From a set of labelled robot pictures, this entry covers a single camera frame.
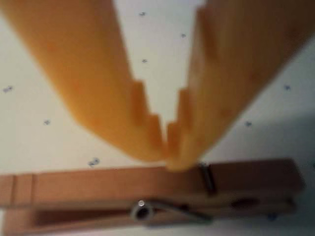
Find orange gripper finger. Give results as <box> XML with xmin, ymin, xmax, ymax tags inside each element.
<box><xmin>166</xmin><ymin>0</ymin><xmax>315</xmax><ymax>172</ymax></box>
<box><xmin>0</xmin><ymin>0</ymin><xmax>167</xmax><ymax>163</ymax></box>

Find wooden clothespin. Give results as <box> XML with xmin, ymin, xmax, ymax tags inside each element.
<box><xmin>0</xmin><ymin>158</ymin><xmax>306</xmax><ymax>230</ymax></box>

